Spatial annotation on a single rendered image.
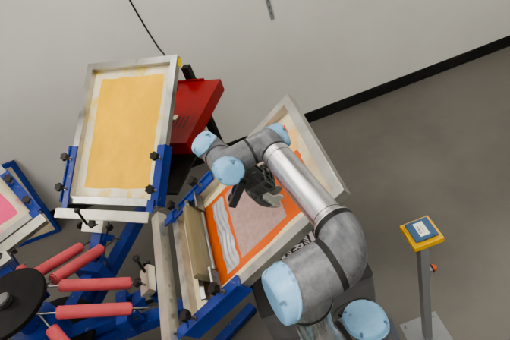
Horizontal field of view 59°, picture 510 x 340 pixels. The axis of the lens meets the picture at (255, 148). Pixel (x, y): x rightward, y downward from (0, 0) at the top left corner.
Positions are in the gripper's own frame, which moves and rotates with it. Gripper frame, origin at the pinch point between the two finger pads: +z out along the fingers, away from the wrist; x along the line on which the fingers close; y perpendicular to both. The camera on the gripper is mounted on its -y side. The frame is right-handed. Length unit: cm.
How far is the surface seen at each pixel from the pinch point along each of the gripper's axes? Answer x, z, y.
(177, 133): 108, 14, -73
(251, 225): 10.9, 13.1, -21.0
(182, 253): 18, 13, -59
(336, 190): -1.5, 6.7, 18.6
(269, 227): 5.2, 12.7, -12.5
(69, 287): 8, -13, -96
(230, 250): 6.8, 14.1, -32.8
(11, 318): -8, -27, -104
